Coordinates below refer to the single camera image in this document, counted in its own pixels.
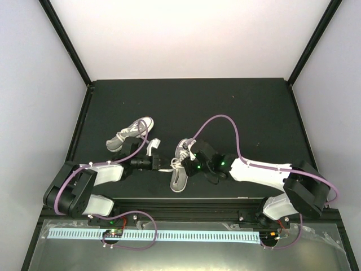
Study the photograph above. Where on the white slotted cable duct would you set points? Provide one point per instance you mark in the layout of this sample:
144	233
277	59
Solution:
160	235

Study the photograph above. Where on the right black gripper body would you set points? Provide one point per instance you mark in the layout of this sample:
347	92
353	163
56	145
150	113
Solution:
192	171

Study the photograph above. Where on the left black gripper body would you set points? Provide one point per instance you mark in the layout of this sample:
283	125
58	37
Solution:
154	157

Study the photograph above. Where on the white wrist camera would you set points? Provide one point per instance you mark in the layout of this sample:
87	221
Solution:
153	144
187	152

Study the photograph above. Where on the left small circuit board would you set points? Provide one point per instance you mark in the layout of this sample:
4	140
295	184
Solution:
113	233

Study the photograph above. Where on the right small circuit board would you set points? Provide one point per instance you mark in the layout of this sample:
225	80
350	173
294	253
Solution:
272	234

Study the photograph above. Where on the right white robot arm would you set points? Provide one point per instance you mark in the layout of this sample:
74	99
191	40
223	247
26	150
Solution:
303	190

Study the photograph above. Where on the black frame post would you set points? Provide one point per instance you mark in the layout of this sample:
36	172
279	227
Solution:
317	34
66	41

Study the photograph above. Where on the right black frame post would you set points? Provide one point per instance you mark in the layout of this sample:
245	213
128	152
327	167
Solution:
317	34

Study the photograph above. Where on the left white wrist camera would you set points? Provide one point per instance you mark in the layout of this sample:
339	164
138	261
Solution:
153	144

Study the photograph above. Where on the left black frame post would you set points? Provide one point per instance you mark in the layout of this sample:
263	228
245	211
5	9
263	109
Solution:
66	41

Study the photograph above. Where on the small circuit board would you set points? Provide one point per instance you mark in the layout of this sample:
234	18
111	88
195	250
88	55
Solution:
272	234
113	233

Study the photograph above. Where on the grey sneaker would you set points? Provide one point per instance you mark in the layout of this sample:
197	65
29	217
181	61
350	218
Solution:
179	177
137	129

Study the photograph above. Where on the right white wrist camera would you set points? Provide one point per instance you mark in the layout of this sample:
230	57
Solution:
187	152

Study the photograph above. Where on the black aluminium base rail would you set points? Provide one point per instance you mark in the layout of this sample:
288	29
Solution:
240	211

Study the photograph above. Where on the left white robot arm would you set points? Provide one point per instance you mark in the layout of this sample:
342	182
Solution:
71	191

